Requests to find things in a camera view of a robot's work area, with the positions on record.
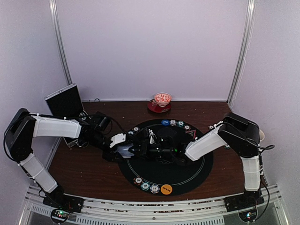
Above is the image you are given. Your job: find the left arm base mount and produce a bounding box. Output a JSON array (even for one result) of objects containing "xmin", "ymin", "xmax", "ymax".
[{"xmin": 43, "ymin": 195, "xmax": 84, "ymax": 225}]

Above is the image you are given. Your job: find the aluminium poker case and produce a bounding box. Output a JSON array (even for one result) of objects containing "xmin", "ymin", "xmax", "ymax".
[{"xmin": 44, "ymin": 83, "xmax": 87, "ymax": 150}]

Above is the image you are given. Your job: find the black round poker mat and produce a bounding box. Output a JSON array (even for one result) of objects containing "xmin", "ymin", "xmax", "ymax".
[{"xmin": 119, "ymin": 119, "xmax": 213, "ymax": 195}]

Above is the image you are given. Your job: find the right aluminium frame post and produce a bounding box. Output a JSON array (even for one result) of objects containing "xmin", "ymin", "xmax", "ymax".
[{"xmin": 226, "ymin": 0, "xmax": 256, "ymax": 107}]

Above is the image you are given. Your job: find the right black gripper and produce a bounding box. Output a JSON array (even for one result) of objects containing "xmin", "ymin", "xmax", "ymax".
[{"xmin": 128, "ymin": 140, "xmax": 174, "ymax": 161}]

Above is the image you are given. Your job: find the dark red saucer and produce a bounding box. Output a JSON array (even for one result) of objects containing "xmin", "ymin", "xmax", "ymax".
[{"xmin": 147, "ymin": 99, "xmax": 171, "ymax": 113}]

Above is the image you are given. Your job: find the red black triangle marker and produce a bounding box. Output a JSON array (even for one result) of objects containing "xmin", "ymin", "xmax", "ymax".
[{"xmin": 186, "ymin": 129, "xmax": 196, "ymax": 139}]

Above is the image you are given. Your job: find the blue small blind button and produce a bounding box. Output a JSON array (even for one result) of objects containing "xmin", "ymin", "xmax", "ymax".
[{"xmin": 161, "ymin": 119, "xmax": 170, "ymax": 126}]

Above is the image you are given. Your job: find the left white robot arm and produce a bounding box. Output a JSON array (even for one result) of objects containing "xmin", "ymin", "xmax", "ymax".
[{"xmin": 3, "ymin": 108, "xmax": 133, "ymax": 208}]

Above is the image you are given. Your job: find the front aluminium rail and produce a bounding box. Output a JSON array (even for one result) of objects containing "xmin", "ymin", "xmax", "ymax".
[{"xmin": 16, "ymin": 191, "xmax": 292, "ymax": 225}]

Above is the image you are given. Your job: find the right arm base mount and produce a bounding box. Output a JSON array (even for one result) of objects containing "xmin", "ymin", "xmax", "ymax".
[{"xmin": 224, "ymin": 195, "xmax": 264, "ymax": 223}]

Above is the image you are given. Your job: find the grey playing card deck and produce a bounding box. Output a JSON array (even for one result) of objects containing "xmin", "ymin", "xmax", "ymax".
[{"xmin": 116, "ymin": 143, "xmax": 135, "ymax": 158}]

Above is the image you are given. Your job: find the red white patterned bowl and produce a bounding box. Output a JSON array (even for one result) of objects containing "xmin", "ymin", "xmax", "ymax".
[{"xmin": 154, "ymin": 92, "xmax": 172, "ymax": 107}]

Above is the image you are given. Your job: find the orange big blind button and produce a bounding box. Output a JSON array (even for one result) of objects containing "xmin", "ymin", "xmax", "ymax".
[{"xmin": 160, "ymin": 184, "xmax": 173, "ymax": 195}]

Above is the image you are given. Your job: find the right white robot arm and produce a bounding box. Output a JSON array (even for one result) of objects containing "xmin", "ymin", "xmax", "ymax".
[{"xmin": 129, "ymin": 113, "xmax": 275, "ymax": 207}]

